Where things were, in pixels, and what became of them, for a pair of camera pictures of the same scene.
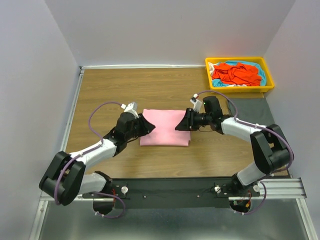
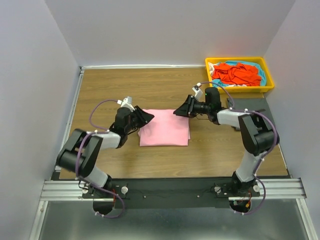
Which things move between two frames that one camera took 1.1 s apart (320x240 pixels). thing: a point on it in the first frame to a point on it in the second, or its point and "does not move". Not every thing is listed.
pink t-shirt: [165, 133] does not move
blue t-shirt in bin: [261, 73] does not move
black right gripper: [188, 123] to [186, 109]
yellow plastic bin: [269, 85] does not move
